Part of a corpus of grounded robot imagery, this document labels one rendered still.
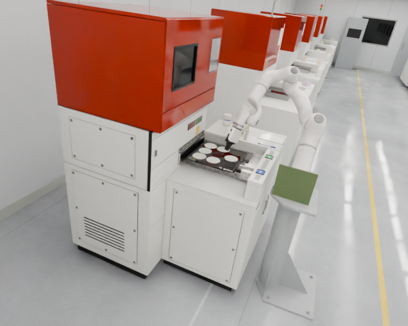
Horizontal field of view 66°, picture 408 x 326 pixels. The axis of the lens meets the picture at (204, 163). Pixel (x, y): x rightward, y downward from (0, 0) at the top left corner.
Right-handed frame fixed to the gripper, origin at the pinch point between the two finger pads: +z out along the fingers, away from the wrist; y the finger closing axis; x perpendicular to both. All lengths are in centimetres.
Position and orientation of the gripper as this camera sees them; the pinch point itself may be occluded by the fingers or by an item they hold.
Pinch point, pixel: (227, 147)
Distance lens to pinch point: 222.6
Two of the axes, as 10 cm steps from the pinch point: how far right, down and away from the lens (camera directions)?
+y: 6.7, 1.7, 7.2
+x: -6.1, -4.3, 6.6
